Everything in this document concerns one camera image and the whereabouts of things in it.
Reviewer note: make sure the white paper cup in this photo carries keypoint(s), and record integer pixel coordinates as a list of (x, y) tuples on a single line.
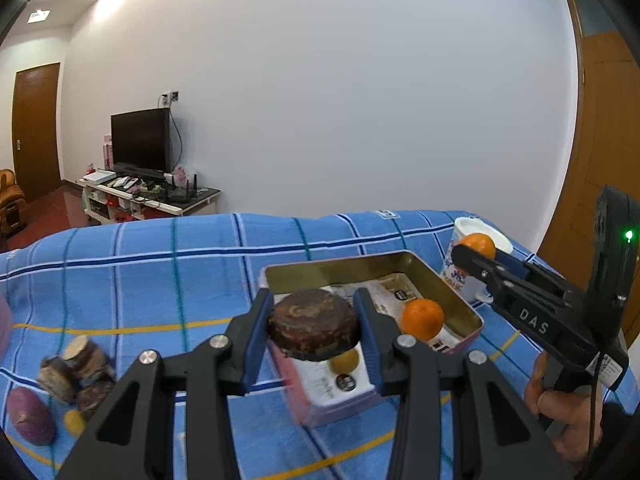
[(467, 225)]

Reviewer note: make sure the dark brown door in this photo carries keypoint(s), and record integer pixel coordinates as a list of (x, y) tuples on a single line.
[(35, 130)]

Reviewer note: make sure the pink tin box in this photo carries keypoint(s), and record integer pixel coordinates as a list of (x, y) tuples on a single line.
[(350, 265)]

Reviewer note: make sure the black television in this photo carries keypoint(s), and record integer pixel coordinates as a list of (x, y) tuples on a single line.
[(140, 140)]

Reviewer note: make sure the blue plaid blanket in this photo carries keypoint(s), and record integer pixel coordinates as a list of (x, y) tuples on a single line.
[(175, 270)]

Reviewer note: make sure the black router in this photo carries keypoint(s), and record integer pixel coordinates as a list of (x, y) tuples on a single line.
[(182, 189)]

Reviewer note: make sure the small yellow kumquat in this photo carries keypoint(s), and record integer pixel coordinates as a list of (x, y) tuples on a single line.
[(75, 421), (347, 362)]

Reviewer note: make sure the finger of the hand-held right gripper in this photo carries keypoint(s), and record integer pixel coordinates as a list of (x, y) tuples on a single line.
[(511, 262), (480, 267)]

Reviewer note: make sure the orange leather sofa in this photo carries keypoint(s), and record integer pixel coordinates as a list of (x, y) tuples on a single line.
[(10, 205)]

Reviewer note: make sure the white printed packet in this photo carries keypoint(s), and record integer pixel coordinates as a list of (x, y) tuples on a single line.
[(445, 342), (325, 385)]

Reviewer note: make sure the white wall socket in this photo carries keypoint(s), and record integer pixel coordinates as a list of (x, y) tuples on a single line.
[(170, 96)]

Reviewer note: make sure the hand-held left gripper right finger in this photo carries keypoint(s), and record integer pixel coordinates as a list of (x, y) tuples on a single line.
[(367, 347)]

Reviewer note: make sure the purple passion fruit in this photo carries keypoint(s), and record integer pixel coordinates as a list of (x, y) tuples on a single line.
[(30, 415)]

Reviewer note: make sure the white television stand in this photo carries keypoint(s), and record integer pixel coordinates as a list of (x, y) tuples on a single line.
[(195, 205)]

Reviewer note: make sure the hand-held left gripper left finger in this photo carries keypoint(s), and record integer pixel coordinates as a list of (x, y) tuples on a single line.
[(257, 342)]

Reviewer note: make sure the white flat box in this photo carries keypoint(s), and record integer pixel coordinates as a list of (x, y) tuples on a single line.
[(97, 177)]

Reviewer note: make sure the person's right hand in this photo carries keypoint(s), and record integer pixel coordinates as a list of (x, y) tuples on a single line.
[(570, 415)]

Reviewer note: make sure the orange tangerine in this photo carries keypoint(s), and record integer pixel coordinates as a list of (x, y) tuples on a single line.
[(422, 319), (477, 244)]

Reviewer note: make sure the pink flower decoration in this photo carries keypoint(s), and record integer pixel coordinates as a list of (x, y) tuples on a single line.
[(180, 172)]

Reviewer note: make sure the white remote control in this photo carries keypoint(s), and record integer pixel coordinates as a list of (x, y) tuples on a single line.
[(125, 182)]

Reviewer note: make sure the light wooden door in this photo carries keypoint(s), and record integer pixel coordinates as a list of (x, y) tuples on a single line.
[(600, 135)]

